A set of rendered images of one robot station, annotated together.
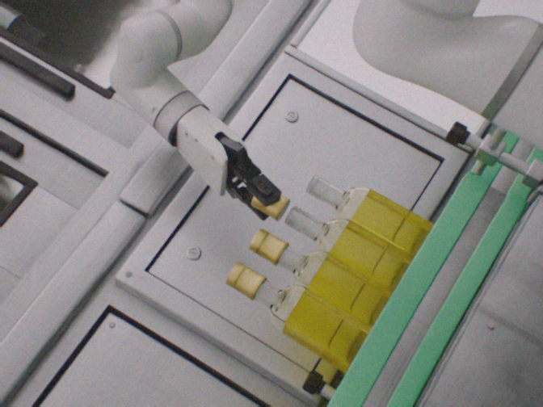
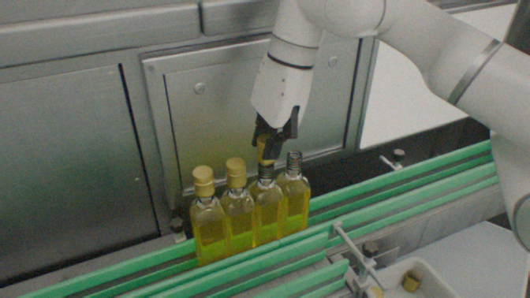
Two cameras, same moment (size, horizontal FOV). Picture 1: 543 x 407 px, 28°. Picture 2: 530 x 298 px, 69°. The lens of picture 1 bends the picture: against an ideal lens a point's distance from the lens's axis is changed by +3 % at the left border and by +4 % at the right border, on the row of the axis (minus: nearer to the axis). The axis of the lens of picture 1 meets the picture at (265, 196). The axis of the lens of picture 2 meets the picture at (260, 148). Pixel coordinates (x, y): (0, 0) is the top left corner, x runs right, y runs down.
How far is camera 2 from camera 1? 1.11 m
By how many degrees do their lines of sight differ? 46
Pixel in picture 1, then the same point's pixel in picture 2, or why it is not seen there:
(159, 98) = (302, 36)
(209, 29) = (382, 35)
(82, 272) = (125, 35)
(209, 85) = not seen: outside the picture
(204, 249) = (208, 91)
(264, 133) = not seen: hidden behind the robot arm
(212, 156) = (276, 113)
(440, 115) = (369, 127)
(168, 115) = (291, 53)
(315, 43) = not seen: hidden behind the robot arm
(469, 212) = (324, 280)
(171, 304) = (155, 109)
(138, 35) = (354, 17)
